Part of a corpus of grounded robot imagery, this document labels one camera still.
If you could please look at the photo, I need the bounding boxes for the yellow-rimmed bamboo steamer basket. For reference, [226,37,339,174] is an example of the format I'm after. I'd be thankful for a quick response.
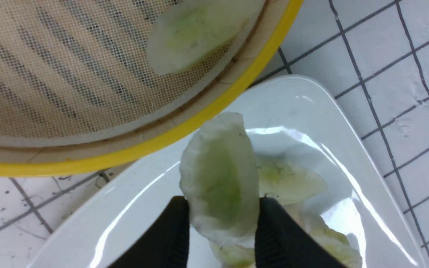
[0,0,303,177]

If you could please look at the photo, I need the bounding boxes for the pale green dumpling in steamer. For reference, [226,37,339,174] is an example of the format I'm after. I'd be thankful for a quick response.
[145,0,264,75]

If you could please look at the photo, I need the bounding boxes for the green translucent dumpling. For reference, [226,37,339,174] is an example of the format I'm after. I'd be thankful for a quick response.
[179,112,260,247]

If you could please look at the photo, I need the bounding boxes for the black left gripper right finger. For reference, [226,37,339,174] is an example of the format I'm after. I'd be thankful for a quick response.
[255,197,345,268]

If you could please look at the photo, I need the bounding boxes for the green dumpling on plate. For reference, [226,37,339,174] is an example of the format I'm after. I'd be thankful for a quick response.
[256,156,328,205]

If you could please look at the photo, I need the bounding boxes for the white square plate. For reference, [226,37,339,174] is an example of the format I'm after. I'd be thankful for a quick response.
[29,75,427,268]

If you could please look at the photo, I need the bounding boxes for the pale dumpling on plate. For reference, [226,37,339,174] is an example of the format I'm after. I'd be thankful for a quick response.
[210,204,363,268]

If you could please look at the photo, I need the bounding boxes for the white mesh steamer liner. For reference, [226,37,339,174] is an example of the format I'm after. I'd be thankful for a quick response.
[0,0,267,148]

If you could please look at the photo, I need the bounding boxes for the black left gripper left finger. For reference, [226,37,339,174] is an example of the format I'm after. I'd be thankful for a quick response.
[109,196,190,268]

